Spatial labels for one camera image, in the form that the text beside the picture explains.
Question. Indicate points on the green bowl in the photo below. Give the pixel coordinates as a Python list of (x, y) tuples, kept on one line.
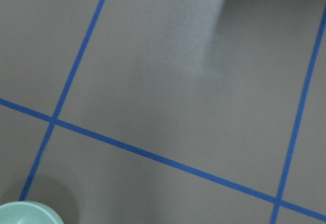
[(28, 212)]

